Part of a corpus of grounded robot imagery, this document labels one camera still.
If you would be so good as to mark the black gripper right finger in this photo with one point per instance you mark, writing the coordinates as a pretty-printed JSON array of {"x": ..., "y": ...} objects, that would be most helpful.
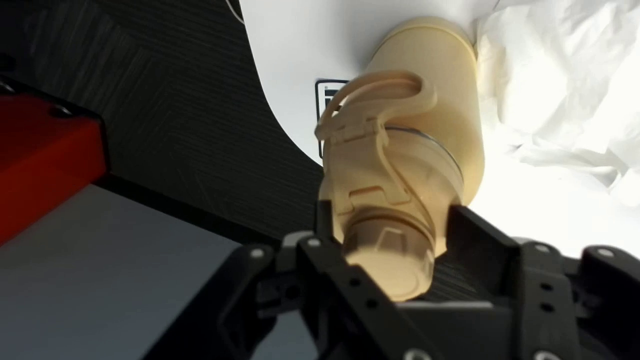
[{"x": 537, "y": 304}]

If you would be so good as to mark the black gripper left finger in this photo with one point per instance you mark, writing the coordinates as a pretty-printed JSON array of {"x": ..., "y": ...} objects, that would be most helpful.
[{"x": 345, "y": 312}]

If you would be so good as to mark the tan water bottle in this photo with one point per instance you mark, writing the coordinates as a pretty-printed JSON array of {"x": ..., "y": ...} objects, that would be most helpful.
[{"x": 403, "y": 146}]

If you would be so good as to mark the crumpled white plastic bag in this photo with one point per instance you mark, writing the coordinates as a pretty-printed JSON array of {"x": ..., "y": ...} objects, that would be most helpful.
[{"x": 563, "y": 79}]

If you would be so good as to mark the red block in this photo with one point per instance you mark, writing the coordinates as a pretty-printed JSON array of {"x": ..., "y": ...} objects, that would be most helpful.
[{"x": 44, "y": 158}]

